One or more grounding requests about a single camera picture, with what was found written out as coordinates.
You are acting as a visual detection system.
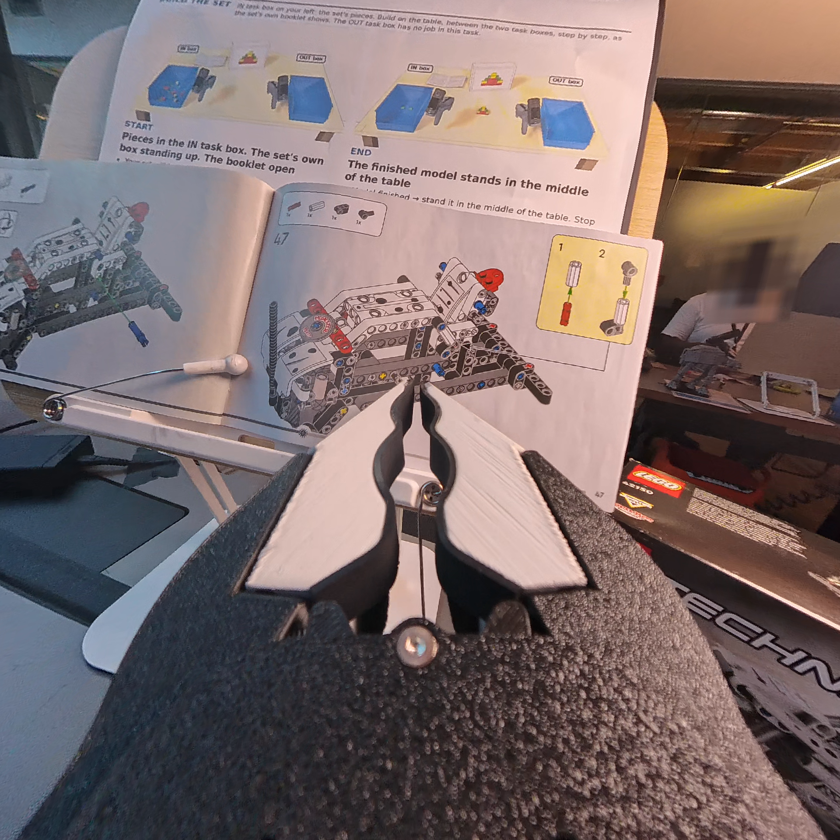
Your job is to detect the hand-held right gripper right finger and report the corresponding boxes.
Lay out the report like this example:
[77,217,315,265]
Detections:
[422,381,592,620]

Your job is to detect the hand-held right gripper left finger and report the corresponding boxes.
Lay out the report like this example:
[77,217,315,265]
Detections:
[243,381,418,618]

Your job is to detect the black desk pad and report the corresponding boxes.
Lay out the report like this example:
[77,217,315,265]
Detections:
[0,470,194,626]

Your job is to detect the printed task sheet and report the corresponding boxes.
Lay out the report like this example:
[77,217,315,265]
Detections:
[99,0,661,235]

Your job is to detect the toy truck set box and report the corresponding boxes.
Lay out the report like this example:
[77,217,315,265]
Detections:
[615,460,840,840]

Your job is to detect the open building instruction booklet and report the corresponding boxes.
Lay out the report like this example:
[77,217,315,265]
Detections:
[0,158,665,510]

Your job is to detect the background work table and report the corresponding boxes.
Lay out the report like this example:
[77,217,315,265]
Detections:
[637,357,840,447]

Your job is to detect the black power adapter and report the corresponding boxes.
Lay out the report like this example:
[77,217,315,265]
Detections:
[0,434,95,496]

